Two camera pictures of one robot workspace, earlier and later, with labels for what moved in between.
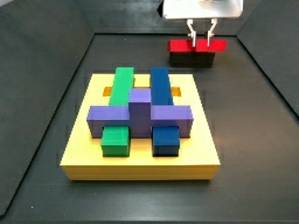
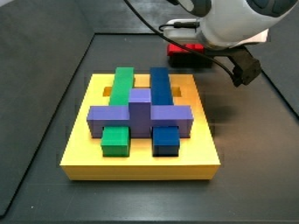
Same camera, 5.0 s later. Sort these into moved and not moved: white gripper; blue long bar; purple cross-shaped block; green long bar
Moved: white gripper
Not moved: purple cross-shaped block; green long bar; blue long bar
